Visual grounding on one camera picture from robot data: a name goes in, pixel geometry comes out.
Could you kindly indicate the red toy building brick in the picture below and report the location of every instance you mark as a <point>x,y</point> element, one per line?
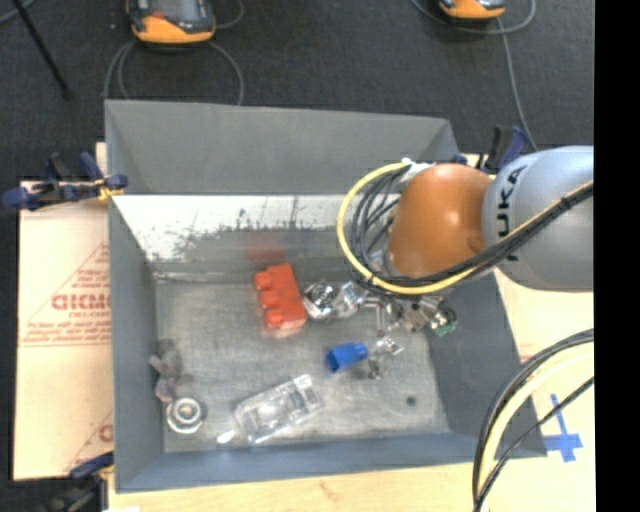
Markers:
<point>280,297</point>

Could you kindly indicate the small clear glass piece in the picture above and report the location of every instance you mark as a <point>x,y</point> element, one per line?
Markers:
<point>382,352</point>

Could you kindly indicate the grey purple toy animal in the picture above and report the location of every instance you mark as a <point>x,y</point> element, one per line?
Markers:
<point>167,370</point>

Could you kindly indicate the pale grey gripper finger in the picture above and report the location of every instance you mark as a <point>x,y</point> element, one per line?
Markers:
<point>380,317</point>
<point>394,324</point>

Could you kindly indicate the grey metal bin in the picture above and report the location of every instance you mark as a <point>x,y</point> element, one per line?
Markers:
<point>225,150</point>

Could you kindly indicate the blue plastic block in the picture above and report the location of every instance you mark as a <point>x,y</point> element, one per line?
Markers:
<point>346,356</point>

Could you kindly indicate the brown cardboard board red print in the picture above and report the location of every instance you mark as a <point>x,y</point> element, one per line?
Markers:
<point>60,350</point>

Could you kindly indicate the clear plastic bottle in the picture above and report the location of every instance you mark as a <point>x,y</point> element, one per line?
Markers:
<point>280,407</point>

